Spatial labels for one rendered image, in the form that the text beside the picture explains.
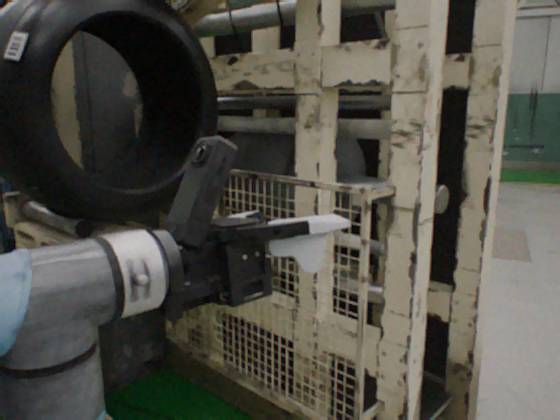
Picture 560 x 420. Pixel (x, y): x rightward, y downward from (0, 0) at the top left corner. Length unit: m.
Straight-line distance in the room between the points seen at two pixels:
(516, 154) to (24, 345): 9.98
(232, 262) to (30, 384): 0.20
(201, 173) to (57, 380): 0.21
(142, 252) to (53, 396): 0.13
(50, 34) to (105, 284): 0.83
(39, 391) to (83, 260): 0.10
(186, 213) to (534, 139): 9.85
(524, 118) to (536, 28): 1.59
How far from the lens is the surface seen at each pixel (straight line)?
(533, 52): 10.28
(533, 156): 10.23
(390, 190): 1.29
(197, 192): 0.46
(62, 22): 1.19
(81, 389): 0.45
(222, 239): 0.47
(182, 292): 0.47
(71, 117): 1.62
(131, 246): 0.43
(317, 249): 0.51
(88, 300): 0.41
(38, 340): 0.42
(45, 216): 1.40
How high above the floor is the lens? 1.19
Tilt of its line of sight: 12 degrees down
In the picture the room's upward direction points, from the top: straight up
